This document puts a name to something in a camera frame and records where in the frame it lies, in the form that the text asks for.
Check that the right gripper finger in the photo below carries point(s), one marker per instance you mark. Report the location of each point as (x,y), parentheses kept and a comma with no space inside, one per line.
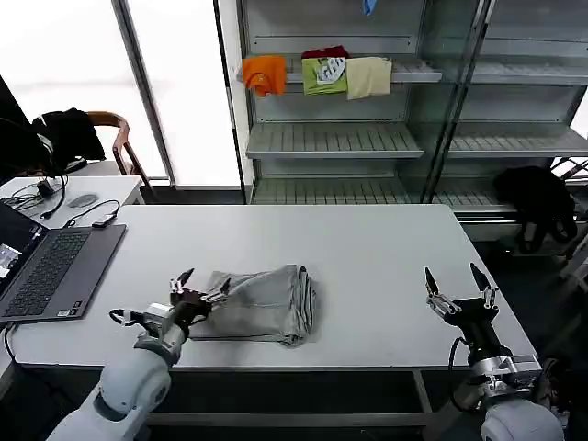
(434,291)
(484,287)

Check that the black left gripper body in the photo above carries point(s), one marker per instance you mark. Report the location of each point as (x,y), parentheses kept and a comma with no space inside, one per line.
(190,305)

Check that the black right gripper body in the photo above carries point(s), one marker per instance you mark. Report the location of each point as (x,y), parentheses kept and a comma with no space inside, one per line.
(478,326)

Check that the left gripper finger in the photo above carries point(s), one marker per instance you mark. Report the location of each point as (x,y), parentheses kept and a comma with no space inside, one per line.
(218,295)
(181,282)

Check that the grey printed t-shirt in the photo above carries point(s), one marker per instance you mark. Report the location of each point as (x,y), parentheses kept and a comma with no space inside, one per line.
(266,303)

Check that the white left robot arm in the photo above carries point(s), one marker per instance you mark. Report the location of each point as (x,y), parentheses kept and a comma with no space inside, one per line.
(133,381)

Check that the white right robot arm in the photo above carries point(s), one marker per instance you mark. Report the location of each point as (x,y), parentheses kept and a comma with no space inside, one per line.
(514,376)

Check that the black bag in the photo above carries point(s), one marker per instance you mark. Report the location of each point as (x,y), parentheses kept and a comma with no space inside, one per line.
(533,197)

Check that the small white side table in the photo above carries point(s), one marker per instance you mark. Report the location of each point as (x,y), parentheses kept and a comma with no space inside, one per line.
(115,188)

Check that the dark grey laptop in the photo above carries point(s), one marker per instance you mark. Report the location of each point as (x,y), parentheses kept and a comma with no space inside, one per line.
(55,275)

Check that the grey computer mouse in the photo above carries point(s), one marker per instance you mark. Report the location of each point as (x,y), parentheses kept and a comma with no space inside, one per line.
(83,200)

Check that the empty grey shelf rack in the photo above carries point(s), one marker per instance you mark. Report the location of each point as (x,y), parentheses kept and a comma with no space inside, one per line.
(505,142)

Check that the brown wooden chair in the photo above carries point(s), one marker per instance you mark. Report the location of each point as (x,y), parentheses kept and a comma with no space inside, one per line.
(121,138)

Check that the black charger block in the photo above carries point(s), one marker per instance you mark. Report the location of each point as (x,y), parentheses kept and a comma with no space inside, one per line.
(46,189)

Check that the grey shelf rack with clothes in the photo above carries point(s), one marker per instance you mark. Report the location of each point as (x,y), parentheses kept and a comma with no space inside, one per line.
(335,138)

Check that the black jacket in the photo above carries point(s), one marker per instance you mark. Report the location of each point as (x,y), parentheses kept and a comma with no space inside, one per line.
(69,133)

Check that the black monitor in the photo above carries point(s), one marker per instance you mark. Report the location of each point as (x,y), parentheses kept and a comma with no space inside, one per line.
(9,138)

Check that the grey folding chair frame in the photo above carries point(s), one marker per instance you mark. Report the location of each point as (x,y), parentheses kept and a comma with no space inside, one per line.
(578,268)

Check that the grey metal table frame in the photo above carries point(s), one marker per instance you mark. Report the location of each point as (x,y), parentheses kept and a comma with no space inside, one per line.
(285,419)

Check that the grey window frame post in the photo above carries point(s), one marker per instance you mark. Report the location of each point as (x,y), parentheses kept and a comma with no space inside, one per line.
(147,101)

